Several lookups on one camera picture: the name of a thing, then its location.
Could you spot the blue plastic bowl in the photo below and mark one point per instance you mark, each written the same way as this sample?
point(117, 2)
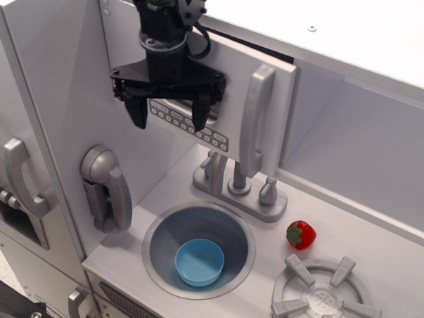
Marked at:
point(199, 262)

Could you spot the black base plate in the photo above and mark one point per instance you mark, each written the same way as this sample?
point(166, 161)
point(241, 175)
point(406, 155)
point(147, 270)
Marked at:
point(14, 305)

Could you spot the white toy kitchen cabinet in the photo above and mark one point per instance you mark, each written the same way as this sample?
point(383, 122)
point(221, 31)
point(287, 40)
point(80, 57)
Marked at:
point(351, 165)

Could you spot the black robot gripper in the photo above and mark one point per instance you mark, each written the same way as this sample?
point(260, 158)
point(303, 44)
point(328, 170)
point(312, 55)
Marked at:
point(169, 70)

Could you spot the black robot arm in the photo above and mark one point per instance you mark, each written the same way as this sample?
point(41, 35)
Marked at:
point(170, 21)

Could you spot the red toy strawberry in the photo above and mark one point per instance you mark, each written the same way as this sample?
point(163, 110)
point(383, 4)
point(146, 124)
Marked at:
point(300, 235)

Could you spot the grey toy faucet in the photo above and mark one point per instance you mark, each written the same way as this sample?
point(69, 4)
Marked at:
point(263, 200)

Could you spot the round grey sink basin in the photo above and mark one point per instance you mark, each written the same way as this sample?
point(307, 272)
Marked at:
point(189, 221)

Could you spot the white microwave door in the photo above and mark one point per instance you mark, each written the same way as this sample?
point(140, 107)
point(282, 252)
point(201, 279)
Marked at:
point(248, 124)

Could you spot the grey oven door handle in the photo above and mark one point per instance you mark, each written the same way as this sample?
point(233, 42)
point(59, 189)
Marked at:
point(75, 300)

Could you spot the grey toy telephone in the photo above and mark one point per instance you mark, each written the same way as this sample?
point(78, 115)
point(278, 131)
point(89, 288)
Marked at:
point(106, 190)

